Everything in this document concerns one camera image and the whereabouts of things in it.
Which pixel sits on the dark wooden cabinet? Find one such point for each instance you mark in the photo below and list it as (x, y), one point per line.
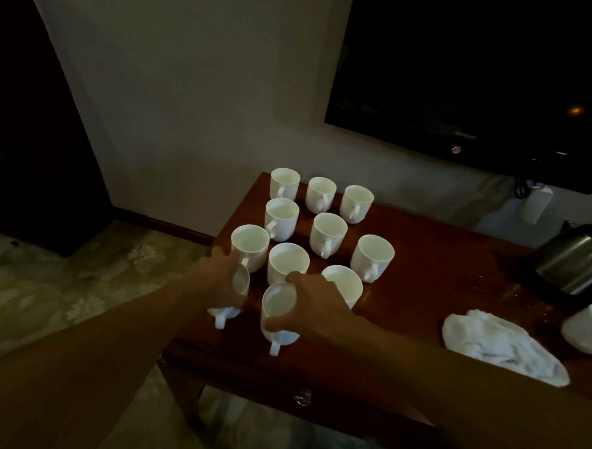
(33, 143)

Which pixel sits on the person's left hand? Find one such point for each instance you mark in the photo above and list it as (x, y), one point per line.
(219, 277)

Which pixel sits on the metal drawer knob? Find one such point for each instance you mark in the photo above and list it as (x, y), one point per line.
(303, 396)

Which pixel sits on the person's right forearm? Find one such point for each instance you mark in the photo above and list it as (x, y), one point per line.
(489, 405)

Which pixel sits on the person's left forearm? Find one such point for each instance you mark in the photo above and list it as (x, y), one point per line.
(70, 368)

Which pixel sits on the steel kettle with black lid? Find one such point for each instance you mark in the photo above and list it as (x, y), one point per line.
(571, 261)

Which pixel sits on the dark red wooden table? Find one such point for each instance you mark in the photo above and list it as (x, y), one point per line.
(447, 269)

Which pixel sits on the white cloth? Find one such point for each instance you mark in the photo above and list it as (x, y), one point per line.
(502, 346)

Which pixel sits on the white ceramic cup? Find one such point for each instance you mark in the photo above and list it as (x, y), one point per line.
(278, 305)
(328, 231)
(372, 253)
(587, 331)
(288, 261)
(345, 284)
(281, 216)
(241, 283)

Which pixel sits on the black wall television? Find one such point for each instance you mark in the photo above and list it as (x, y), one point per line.
(482, 68)

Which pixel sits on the person's right hand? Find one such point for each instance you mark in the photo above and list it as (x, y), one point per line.
(321, 307)

